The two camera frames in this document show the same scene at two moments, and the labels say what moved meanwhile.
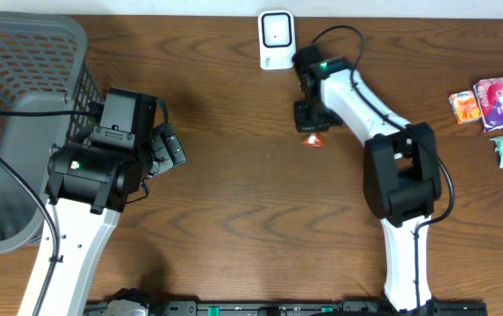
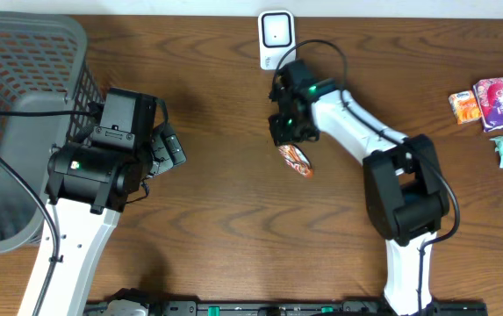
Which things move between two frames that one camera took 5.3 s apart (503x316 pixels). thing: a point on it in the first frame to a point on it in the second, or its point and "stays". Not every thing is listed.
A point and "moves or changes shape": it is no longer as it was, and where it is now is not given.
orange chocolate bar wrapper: (314, 140) moves or changes shape
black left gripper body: (168, 147) stays
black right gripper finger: (301, 117) to (282, 127)
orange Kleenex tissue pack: (465, 106) stays
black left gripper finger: (171, 141) stays
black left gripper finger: (161, 159) stays
